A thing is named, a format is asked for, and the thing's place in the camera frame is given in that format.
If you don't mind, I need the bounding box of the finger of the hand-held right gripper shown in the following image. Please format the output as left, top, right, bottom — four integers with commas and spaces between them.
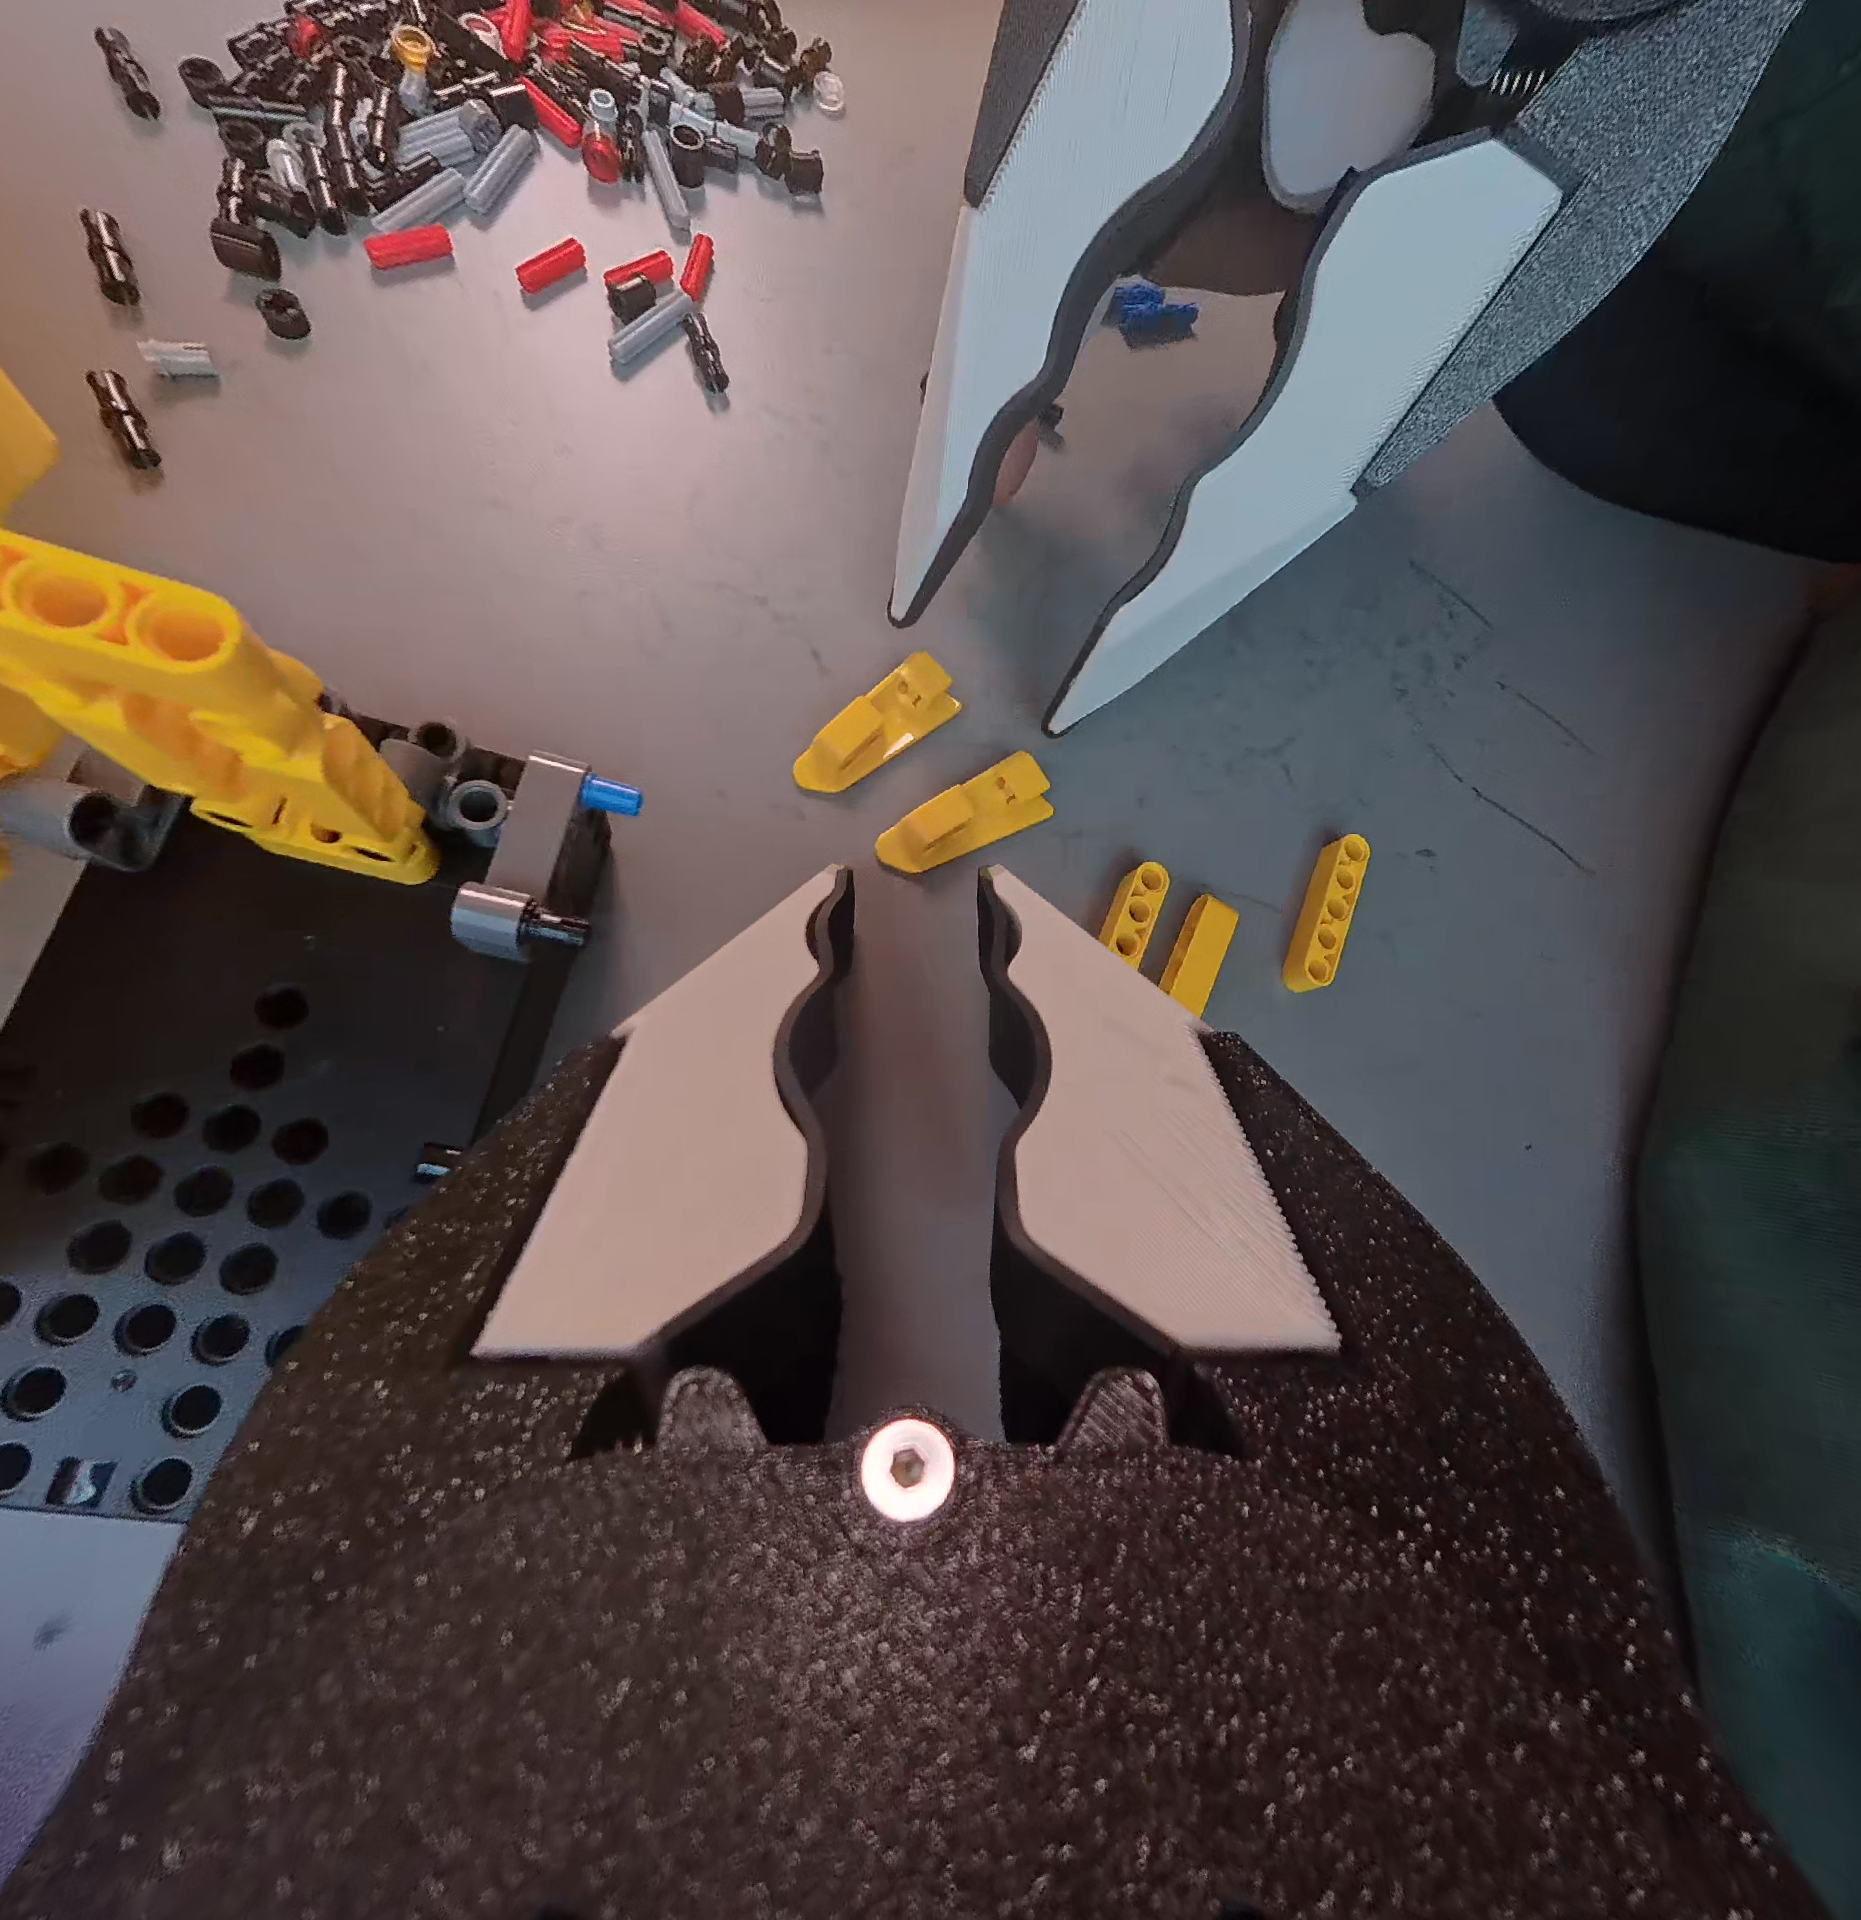
887, 0, 1259, 629
1039, 129, 1567, 737

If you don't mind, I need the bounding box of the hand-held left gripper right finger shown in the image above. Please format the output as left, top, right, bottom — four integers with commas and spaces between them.
977, 867, 1345, 1445

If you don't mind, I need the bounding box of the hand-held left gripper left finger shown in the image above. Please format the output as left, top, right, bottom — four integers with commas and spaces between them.
471, 867, 860, 1445

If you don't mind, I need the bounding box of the short yellow lego beam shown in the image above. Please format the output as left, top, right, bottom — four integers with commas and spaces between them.
1160, 897, 1241, 1022
1098, 864, 1173, 961

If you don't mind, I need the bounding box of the medium yellow lego beam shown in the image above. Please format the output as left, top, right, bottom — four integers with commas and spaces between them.
1282, 835, 1373, 994

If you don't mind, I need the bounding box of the yellow lego connector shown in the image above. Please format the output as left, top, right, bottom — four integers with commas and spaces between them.
876, 751, 1058, 878
791, 653, 963, 796

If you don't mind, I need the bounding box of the black and yellow lego model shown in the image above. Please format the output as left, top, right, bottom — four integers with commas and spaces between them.
0, 517, 642, 1519

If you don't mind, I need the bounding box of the pile of small lego pins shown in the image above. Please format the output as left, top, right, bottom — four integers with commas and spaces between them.
89, 0, 850, 469

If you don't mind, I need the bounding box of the person's right hand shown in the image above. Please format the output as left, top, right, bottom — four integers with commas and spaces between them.
992, 397, 1064, 507

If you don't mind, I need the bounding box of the black mesh pad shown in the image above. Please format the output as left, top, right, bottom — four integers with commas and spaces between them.
1493, 335, 1861, 565

